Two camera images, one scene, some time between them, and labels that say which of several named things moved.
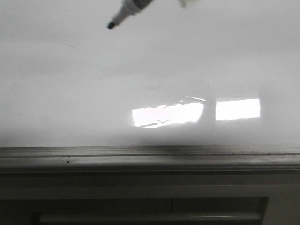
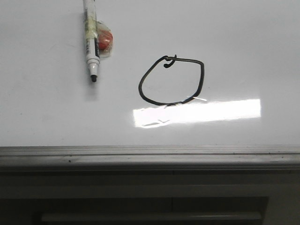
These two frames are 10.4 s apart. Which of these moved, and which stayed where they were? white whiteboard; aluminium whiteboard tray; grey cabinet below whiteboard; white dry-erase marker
Moved: white dry-erase marker
Stayed: aluminium whiteboard tray; white whiteboard; grey cabinet below whiteboard
